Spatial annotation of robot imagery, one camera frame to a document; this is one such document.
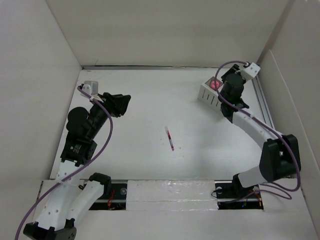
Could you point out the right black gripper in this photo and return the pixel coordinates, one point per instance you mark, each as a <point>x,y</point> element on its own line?
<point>234,69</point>

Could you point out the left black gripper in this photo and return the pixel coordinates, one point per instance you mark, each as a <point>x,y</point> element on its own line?
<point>116,104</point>

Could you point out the pink eraser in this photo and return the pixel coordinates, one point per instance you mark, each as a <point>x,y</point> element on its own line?
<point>215,85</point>

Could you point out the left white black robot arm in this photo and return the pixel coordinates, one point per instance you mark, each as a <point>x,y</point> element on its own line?
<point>66,203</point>

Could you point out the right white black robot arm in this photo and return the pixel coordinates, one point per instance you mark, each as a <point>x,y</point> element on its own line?
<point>279,165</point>

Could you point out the white two-slot pen holder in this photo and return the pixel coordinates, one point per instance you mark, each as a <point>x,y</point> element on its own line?
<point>209,96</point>

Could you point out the purple tipped pen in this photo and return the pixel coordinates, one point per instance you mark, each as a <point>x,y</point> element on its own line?
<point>169,138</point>

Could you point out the aluminium rail right side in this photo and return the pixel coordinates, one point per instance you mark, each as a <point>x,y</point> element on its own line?
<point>262,102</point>

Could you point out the aluminium rail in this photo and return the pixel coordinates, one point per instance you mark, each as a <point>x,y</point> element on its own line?
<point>262,102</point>
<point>115,199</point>

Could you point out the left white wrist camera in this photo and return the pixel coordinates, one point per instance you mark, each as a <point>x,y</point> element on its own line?
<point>90,88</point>

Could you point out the aluminium rail front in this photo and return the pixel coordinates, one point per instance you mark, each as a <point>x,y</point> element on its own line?
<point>115,199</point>

